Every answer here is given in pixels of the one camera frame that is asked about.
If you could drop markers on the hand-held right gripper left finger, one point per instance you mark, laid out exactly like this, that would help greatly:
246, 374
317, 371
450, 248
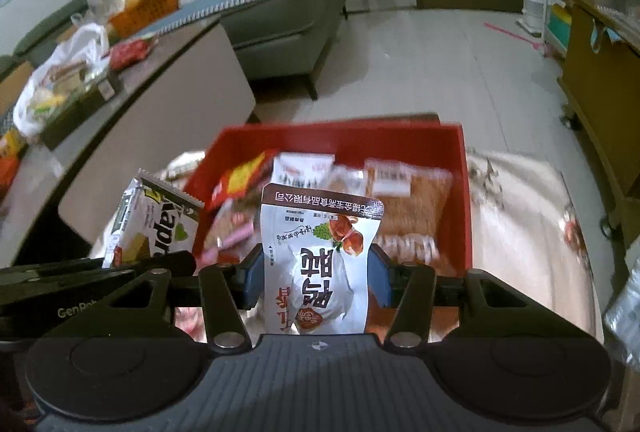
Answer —
252, 284

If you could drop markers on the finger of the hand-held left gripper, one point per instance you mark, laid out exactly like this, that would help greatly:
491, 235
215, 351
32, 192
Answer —
150, 262

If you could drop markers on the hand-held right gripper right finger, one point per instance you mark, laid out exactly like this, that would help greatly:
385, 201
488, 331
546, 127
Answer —
380, 277

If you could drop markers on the green white wafer packet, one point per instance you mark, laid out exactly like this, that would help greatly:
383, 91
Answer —
155, 222

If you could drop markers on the pink nut packet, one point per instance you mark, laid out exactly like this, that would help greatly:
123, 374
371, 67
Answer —
225, 232

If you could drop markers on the white chestnut snack packet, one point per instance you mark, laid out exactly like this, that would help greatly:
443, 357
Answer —
320, 272

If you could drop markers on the clear brown biscuit packet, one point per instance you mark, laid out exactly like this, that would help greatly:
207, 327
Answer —
425, 207

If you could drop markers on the red yellow snack packet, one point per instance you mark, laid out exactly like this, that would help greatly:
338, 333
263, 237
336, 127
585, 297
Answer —
240, 179

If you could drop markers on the white spicy strips packet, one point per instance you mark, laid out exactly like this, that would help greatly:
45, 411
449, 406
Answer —
302, 170

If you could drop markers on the red cardboard box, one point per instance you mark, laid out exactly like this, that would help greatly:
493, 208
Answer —
350, 142

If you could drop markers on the floral tablecloth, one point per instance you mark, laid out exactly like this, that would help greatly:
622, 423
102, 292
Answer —
520, 232

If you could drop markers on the grey top counter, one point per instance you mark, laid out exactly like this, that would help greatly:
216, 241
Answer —
150, 112

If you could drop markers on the orange yellow packet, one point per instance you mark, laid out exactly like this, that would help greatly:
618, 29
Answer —
10, 162

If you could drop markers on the dark brown board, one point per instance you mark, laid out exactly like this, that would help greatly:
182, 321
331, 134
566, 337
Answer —
400, 118

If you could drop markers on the dark green long box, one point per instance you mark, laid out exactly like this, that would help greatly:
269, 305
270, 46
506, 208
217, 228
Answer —
75, 112

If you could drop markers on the red snack bag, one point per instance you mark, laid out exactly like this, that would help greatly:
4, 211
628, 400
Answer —
130, 53

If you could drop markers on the white plastic bag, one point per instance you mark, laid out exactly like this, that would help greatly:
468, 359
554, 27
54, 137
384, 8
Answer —
75, 52

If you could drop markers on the grey sofa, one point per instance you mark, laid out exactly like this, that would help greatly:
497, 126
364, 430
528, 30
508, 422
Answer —
285, 47

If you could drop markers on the orange basket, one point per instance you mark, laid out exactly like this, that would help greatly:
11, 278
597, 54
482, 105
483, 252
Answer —
145, 15

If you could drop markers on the silver foil packet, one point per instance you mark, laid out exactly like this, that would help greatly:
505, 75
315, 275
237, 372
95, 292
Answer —
625, 327

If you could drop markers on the crumpled clear plastic bag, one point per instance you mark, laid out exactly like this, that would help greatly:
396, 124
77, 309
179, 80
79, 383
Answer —
105, 2

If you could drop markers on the pink fly swatter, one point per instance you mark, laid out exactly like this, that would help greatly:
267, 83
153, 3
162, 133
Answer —
510, 34

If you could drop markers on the wooden cabinet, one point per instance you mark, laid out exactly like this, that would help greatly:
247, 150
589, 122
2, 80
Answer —
590, 87

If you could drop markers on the teal storage box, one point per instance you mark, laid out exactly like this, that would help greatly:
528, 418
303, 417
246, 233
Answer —
559, 30

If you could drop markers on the white stacked containers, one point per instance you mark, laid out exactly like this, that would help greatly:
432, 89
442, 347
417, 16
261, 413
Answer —
532, 10

